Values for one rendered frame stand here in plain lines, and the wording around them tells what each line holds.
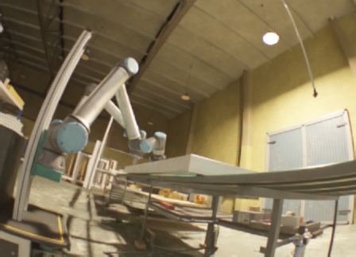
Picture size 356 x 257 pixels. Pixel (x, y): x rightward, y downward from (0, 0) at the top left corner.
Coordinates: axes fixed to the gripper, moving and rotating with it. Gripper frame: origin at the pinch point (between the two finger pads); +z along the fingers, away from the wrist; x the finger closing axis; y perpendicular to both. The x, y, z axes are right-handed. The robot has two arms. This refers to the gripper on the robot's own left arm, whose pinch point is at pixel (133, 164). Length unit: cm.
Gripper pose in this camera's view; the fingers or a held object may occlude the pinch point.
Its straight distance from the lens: 179.9
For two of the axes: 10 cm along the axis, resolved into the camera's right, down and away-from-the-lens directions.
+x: -8.8, -3.1, -3.6
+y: -4.4, 2.5, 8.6
